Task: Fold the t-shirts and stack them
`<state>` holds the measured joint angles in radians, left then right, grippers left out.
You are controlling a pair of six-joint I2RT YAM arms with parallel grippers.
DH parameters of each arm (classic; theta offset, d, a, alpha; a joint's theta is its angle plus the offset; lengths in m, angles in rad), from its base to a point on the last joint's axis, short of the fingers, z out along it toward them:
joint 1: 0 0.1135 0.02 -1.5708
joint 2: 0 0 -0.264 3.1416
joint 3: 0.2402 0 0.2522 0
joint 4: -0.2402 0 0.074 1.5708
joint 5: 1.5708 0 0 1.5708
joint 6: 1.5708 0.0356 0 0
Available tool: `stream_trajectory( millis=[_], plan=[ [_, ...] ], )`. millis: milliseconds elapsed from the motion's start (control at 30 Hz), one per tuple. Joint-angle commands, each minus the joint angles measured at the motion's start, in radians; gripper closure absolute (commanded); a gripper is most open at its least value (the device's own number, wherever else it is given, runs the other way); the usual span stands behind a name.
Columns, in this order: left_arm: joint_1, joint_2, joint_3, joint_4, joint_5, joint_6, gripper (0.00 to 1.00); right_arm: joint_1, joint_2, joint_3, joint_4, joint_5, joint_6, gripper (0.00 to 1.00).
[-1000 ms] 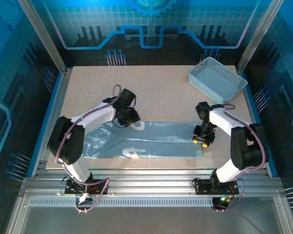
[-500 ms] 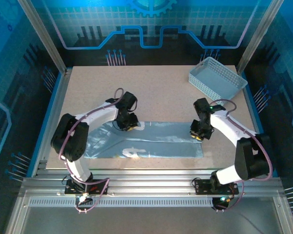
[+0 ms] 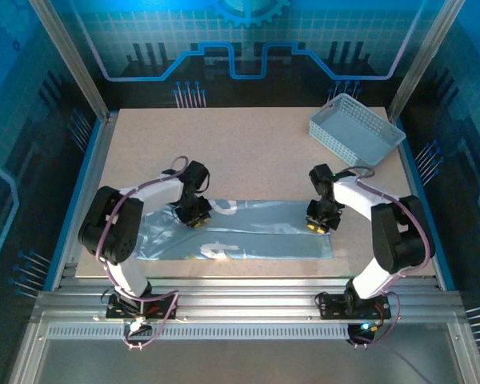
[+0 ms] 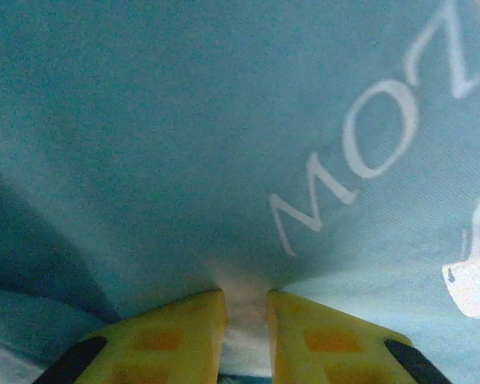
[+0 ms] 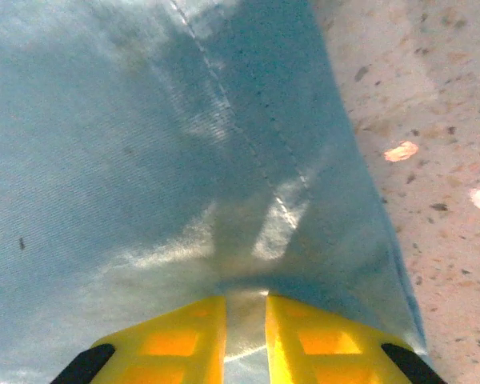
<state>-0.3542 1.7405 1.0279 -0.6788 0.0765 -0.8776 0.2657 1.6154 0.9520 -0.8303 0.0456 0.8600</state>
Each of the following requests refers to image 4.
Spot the light blue printed t-shirt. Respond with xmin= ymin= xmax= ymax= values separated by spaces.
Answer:
xmin=0 ymin=0 xmax=480 ymax=384

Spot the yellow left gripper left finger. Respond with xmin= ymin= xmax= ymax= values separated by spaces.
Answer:
xmin=31 ymin=290 xmax=227 ymax=384

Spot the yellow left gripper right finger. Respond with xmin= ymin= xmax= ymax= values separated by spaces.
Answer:
xmin=266 ymin=290 xmax=453 ymax=384

